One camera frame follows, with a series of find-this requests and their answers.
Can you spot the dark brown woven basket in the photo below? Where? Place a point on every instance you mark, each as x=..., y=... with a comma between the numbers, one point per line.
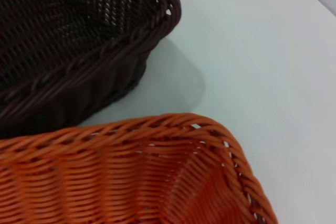
x=65, y=51

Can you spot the orange woven basket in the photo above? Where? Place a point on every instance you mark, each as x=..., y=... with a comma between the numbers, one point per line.
x=118, y=176

